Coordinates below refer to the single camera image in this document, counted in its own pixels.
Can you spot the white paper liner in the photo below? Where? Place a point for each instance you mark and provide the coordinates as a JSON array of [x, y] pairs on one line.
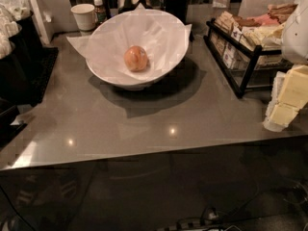
[[160, 39]]

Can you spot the orange-red apple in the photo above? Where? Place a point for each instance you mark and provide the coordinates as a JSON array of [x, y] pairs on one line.
[[136, 58]]

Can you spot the white napkins stack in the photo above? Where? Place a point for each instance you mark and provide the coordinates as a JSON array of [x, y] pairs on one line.
[[11, 11]]

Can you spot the black stir stick holder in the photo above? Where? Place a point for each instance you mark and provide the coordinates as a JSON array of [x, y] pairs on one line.
[[178, 8]]

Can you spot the black napkin organizer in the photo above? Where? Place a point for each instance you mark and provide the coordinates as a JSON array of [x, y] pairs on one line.
[[25, 73]]

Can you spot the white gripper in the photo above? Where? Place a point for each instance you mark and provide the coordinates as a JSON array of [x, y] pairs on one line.
[[296, 33]]

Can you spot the black wire condiment rack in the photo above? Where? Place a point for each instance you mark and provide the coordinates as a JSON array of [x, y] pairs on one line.
[[250, 77]]

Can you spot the white paper cup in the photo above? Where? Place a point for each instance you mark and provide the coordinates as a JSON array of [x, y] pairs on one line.
[[84, 16]]

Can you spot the small brown glass bottle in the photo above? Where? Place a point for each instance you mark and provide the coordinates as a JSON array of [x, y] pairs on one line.
[[100, 11]]

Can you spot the sugar packets in rack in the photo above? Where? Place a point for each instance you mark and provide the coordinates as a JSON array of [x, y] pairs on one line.
[[264, 30]]

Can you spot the large white bowl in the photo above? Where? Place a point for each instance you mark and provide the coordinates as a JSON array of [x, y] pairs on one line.
[[141, 81]]

